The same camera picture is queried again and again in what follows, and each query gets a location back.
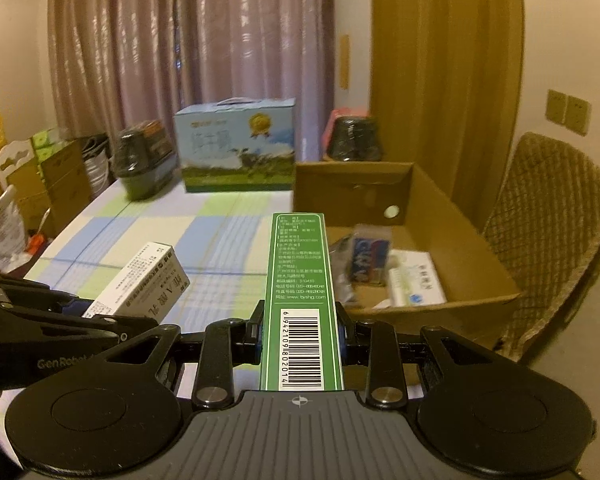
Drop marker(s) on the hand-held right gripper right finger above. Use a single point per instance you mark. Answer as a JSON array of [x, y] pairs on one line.
[[347, 335]]

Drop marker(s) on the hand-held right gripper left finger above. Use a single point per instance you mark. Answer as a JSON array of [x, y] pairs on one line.
[[254, 332]]

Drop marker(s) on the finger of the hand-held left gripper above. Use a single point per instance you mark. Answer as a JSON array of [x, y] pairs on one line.
[[30, 297], [132, 329]]

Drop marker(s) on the white box with green stripe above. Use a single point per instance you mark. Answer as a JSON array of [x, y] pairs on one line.
[[145, 280]]

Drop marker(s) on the long green box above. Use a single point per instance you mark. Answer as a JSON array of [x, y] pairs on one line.
[[300, 285]]

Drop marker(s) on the silver foil bag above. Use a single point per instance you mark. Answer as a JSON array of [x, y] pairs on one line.
[[342, 260]]

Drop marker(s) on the clear blue label box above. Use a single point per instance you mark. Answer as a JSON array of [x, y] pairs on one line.
[[370, 255]]

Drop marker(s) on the white green medicine box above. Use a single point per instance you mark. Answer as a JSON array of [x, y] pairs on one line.
[[420, 280]]

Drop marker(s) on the checked cloth desktop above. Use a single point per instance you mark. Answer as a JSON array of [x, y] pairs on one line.
[[220, 240]]

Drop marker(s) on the crumpled silver white bag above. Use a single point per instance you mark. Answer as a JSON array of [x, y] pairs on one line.
[[2, 235]]

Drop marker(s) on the yellowish cardboard box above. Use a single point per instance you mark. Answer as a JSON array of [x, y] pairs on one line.
[[27, 195]]

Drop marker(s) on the brown cardboard box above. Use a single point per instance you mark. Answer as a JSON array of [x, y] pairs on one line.
[[67, 185]]

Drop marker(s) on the white carved chair back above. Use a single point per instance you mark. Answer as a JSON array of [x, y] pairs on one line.
[[15, 155]]

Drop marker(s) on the black white paper bag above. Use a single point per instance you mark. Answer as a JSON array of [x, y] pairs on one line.
[[97, 165]]

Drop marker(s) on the green tissue packs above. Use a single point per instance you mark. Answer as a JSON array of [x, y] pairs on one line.
[[45, 142]]

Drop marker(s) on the dark wrapped pot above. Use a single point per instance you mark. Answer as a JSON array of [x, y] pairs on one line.
[[355, 140], [140, 165]]

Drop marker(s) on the blue milk gift carton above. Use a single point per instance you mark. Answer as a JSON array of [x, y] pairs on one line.
[[220, 145]]

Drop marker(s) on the red packet behind pot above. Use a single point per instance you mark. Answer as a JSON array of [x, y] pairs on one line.
[[328, 130]]

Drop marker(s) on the woven brown chair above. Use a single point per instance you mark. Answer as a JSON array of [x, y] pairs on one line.
[[545, 200]]

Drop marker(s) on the yellow wooden door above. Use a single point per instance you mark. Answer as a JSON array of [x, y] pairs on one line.
[[445, 60]]

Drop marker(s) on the pink curtain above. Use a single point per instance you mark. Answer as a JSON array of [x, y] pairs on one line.
[[180, 35]]

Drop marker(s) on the yellow wall strip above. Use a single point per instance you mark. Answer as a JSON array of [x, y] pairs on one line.
[[344, 60]]

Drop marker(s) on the beige wall switch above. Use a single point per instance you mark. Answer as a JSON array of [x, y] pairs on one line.
[[578, 114], [556, 106]]

